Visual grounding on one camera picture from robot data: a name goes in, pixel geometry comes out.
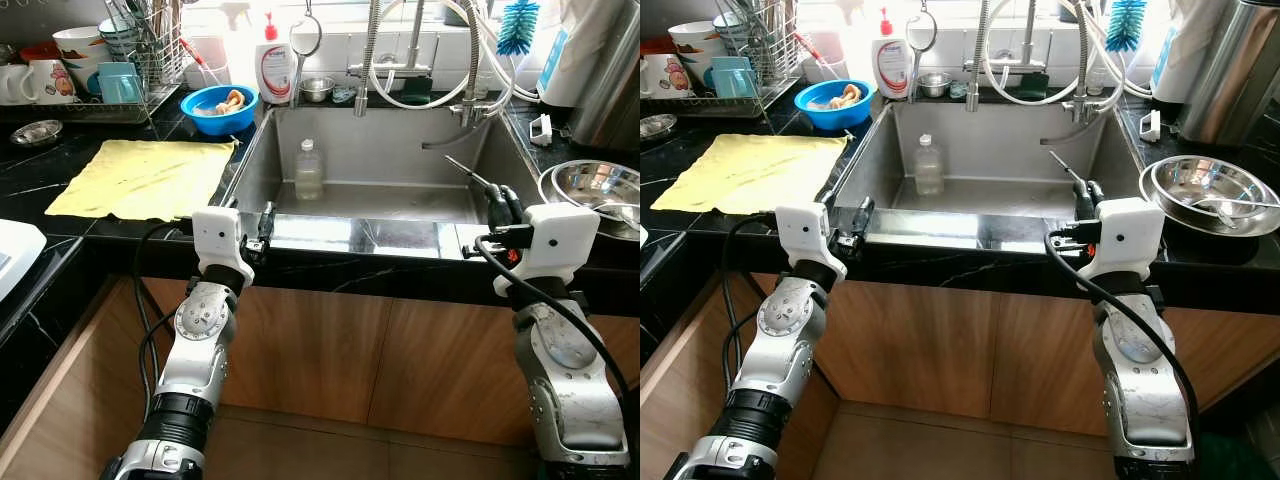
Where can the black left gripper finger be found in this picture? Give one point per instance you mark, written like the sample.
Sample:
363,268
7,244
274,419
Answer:
863,215
267,220

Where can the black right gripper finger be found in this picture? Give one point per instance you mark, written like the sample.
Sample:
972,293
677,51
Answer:
515,208
496,210
1082,205
1098,202

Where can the stainless steel spoon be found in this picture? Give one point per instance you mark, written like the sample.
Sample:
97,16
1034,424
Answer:
1066,168
1230,205
615,207
468,172

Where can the large stainless steel bowl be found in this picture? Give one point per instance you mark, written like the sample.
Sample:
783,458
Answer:
580,185
1190,180

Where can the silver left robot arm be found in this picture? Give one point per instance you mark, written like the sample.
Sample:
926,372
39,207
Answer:
780,350
195,350

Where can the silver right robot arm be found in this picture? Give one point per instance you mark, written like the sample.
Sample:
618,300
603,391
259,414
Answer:
565,390
1140,385

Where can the clear plastic bottle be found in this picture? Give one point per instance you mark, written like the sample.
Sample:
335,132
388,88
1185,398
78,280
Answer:
309,175
929,170

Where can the small white plastic holder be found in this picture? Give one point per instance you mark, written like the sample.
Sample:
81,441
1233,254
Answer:
1151,125
541,130

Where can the stainless steel sink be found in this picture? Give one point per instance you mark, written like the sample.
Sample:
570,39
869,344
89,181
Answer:
390,160
1000,155

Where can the blue plastic bowl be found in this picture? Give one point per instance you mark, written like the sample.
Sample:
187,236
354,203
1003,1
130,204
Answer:
215,122
830,118

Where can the brown wood cabinet door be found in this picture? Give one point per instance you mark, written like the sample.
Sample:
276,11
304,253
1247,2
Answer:
450,370
920,345
1050,350
300,350

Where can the yellow cloth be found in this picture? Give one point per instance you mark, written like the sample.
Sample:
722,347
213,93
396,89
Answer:
750,175
140,180

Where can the beige food pieces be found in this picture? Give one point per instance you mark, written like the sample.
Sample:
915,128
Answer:
232,100
846,96

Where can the green sponge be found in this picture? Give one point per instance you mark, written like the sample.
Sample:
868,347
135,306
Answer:
417,90
1033,85

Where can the small steel bowl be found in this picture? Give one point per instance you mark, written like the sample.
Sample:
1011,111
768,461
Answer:
934,86
317,90

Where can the chrome spring faucet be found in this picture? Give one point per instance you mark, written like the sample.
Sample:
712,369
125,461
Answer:
1082,60
472,60

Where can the white red-pump soap bottle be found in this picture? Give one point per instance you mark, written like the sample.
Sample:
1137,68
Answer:
273,70
889,65

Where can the white container blue label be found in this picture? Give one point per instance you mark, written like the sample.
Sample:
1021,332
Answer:
1170,55
560,60

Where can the large stainless steel pot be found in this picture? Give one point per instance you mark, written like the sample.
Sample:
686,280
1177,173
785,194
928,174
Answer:
610,80
1235,75

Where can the chrome sink tap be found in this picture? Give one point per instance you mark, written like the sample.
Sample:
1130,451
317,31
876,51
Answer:
390,68
1005,63

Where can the small steel dish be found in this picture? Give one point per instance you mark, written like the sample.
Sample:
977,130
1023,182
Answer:
37,133
657,126

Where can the blue bottle brush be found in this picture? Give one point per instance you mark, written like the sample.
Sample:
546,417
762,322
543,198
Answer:
1127,27
517,30

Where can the teal plastic cup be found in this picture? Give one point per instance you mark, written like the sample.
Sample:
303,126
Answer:
733,80
120,85

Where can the white cartoon mug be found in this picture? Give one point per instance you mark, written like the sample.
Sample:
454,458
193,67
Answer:
45,82
668,78

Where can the white plastic tray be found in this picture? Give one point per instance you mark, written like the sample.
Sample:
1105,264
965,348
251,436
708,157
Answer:
18,255

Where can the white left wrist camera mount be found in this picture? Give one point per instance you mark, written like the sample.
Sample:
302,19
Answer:
805,238
218,240

